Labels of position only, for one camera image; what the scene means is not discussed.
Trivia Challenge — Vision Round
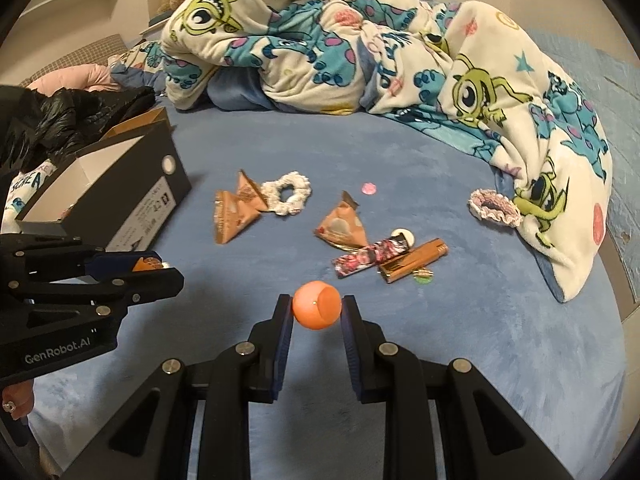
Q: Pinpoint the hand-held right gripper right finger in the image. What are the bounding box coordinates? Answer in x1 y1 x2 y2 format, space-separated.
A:
340 295 591 480

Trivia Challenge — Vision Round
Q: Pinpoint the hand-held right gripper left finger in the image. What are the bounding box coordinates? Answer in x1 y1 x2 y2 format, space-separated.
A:
60 294 294 480

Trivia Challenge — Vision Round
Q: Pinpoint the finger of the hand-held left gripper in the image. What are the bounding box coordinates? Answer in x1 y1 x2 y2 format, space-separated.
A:
0 232 171 286
10 267 185 321

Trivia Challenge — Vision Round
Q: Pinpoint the orange ball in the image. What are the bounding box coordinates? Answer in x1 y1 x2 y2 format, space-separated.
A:
292 281 343 332

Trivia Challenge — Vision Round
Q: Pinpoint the black shoebox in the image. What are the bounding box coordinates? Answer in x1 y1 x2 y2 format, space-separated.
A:
15 121 193 253

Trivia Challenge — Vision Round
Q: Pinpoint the printed lighter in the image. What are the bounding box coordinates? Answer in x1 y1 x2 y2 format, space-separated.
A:
332 234 413 278

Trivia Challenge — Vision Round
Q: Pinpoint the orange triangular snack packet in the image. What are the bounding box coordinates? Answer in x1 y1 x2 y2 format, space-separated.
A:
236 170 271 212
214 189 262 245
314 191 368 248

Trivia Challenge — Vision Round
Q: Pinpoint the person's left hand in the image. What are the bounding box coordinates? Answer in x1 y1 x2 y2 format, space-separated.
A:
0 380 36 421

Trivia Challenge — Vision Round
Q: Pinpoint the gold foil bar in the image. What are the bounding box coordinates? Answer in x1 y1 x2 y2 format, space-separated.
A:
377 239 448 285

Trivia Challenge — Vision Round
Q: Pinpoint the white printed pillow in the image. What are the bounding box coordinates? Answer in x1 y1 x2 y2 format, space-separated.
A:
0 157 56 233

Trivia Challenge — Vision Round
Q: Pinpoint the brown cardboard box lid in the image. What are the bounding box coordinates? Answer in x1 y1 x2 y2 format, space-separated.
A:
100 106 171 143

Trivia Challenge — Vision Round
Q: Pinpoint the black puffer jacket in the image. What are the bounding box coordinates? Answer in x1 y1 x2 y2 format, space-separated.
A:
0 86 157 171

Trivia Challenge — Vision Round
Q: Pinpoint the white scrunchie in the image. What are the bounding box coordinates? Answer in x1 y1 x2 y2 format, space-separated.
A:
260 172 312 217

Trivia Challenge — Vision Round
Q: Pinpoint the pink scrunchie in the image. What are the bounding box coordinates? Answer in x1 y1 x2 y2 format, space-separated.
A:
468 188 523 226

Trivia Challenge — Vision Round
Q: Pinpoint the grey checked pillow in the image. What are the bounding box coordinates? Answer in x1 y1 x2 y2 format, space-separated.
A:
0 34 131 86

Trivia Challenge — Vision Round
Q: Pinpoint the cartoon printed blanket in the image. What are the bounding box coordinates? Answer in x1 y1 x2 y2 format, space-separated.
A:
107 0 615 303

